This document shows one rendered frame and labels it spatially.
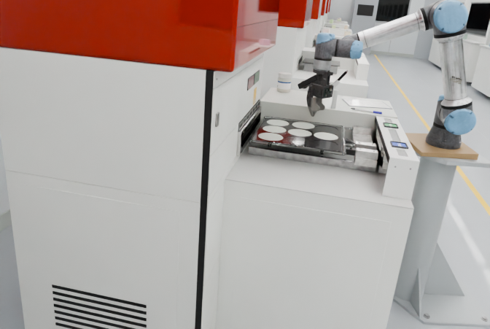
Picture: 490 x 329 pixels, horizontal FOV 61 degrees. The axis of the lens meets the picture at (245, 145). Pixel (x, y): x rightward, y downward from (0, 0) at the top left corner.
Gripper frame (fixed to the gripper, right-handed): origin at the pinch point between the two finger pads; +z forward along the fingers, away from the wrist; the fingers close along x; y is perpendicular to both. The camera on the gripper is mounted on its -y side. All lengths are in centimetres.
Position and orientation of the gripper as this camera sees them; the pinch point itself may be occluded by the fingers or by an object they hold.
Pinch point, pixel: (311, 113)
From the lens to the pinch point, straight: 191.5
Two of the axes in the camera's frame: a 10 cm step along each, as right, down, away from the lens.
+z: -0.7, 9.4, 3.3
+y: 6.6, 2.9, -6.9
